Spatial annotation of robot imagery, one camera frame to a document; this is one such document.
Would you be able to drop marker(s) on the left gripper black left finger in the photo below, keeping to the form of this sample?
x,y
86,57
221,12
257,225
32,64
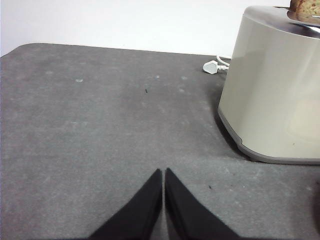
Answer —
x,y
140,215

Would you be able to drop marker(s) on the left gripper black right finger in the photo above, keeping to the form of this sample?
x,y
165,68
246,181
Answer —
x,y
190,217

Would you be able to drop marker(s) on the cream toaster with chrome top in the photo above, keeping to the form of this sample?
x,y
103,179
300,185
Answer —
x,y
270,100

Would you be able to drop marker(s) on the toasted bread slice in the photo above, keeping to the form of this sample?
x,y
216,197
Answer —
x,y
305,10

